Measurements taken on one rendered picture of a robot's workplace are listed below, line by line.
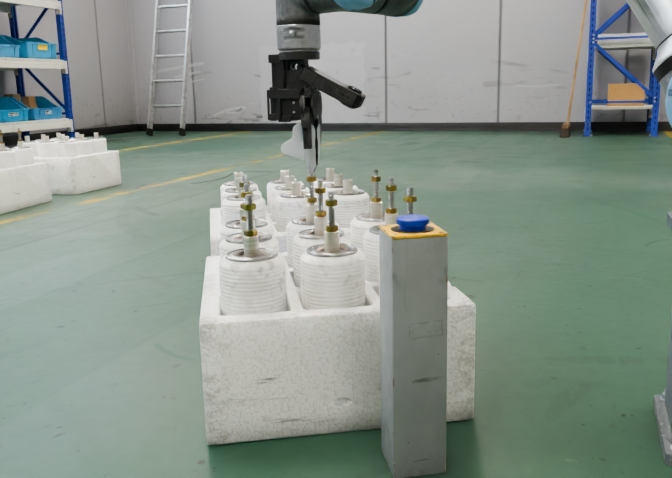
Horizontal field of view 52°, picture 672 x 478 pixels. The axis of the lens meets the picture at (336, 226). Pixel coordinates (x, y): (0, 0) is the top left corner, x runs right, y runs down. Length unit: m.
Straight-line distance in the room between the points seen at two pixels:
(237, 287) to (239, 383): 0.13
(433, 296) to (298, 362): 0.24
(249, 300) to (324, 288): 0.11
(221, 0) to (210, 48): 0.56
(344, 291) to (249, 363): 0.17
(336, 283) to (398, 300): 0.17
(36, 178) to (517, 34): 5.25
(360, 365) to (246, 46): 7.40
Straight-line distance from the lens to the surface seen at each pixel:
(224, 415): 1.00
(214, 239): 1.48
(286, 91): 1.20
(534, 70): 7.37
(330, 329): 0.97
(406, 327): 0.85
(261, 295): 0.97
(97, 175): 3.73
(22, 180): 3.29
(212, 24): 8.49
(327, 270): 0.97
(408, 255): 0.82
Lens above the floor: 0.49
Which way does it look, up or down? 11 degrees down
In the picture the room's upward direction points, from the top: 1 degrees counter-clockwise
